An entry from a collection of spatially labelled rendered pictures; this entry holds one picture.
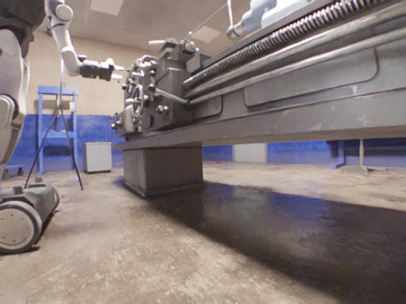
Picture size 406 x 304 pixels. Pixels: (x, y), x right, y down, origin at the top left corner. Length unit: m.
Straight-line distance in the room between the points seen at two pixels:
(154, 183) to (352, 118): 1.48
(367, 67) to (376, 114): 0.23
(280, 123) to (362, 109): 0.18
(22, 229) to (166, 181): 1.17
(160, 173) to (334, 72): 1.42
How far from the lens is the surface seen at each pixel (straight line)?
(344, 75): 0.64
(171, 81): 1.00
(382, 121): 0.44
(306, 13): 0.75
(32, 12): 1.30
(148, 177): 1.62
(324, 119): 0.46
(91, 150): 3.61
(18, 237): 0.93
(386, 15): 0.59
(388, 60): 0.64
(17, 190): 0.97
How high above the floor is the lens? 0.37
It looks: 1 degrees down
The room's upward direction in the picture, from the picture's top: 2 degrees counter-clockwise
